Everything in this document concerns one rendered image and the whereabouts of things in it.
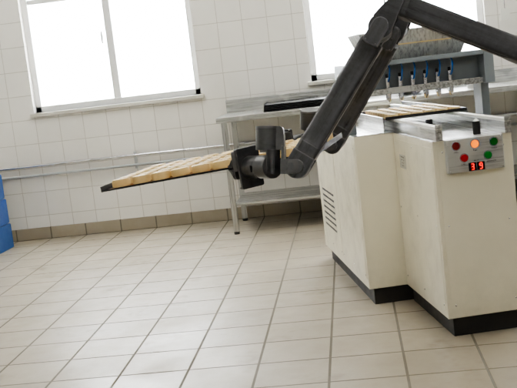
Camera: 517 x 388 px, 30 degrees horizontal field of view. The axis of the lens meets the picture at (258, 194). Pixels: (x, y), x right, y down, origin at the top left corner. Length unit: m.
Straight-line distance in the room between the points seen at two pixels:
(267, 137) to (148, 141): 5.69
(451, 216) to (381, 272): 0.80
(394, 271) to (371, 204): 0.35
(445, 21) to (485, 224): 1.91
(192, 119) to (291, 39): 1.03
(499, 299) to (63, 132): 4.80
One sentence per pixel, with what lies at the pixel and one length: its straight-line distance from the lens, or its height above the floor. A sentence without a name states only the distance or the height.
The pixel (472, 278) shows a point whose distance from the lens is 4.15.
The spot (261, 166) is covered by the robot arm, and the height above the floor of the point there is 0.99.
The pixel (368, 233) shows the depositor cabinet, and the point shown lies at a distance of 4.72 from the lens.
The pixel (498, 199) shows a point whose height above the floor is 0.57.
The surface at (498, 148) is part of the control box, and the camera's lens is 4.08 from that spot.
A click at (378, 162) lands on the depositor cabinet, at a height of 0.70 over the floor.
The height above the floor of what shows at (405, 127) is 0.87.
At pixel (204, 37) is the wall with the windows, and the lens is 7.86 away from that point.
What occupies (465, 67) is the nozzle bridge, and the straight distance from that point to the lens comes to 4.86.
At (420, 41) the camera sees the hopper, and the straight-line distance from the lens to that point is 4.77.
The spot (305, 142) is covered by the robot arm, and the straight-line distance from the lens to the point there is 2.29.
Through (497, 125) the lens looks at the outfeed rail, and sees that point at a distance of 4.16.
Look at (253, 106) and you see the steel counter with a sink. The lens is 7.76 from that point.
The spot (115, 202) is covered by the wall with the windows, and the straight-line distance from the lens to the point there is 8.09.
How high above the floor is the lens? 1.23
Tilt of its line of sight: 8 degrees down
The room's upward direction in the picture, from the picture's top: 7 degrees counter-clockwise
